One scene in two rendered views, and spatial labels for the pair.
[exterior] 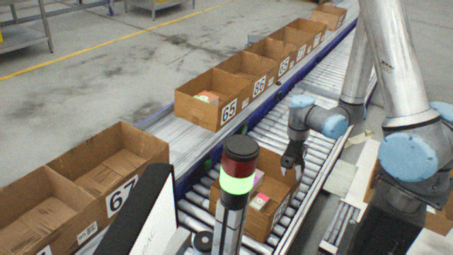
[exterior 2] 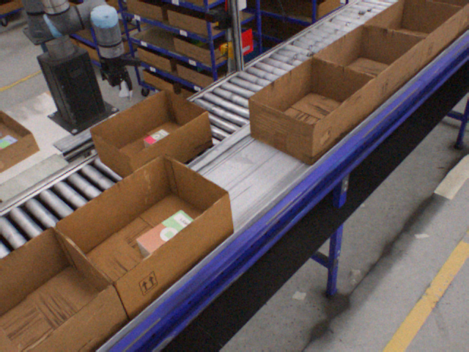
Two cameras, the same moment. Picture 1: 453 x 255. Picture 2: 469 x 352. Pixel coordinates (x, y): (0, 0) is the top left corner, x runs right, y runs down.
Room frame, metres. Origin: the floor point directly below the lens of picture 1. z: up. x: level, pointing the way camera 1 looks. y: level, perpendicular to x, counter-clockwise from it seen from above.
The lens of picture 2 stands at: (2.44, 0.64, 1.90)
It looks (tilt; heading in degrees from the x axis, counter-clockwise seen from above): 39 degrees down; 201
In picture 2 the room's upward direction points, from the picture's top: 7 degrees counter-clockwise
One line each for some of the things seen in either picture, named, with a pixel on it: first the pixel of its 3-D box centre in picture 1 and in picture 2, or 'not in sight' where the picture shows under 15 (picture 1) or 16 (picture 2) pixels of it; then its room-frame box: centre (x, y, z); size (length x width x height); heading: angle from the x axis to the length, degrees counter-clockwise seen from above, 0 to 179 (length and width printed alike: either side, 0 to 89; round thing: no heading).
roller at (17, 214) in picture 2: (288, 143); (45, 243); (1.65, -0.40, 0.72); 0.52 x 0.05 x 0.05; 62
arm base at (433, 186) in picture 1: (422, 165); (47, 16); (0.90, -0.68, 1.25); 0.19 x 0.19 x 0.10
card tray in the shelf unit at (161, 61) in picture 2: not in sight; (168, 51); (-0.50, -0.86, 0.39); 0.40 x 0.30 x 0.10; 63
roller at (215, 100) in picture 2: not in sight; (241, 112); (0.73, 0.09, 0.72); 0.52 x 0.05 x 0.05; 62
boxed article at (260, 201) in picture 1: (258, 204); (157, 140); (1.08, -0.19, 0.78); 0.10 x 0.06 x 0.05; 149
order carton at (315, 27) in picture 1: (304, 34); not in sight; (3.09, -0.64, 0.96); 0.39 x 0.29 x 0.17; 153
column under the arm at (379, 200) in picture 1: (385, 228); (72, 85); (0.90, -0.68, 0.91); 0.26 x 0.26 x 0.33; 62
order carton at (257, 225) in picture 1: (257, 188); (152, 136); (1.12, -0.18, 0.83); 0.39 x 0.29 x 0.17; 151
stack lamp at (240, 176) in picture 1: (238, 166); not in sight; (0.36, -0.02, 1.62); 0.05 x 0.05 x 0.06
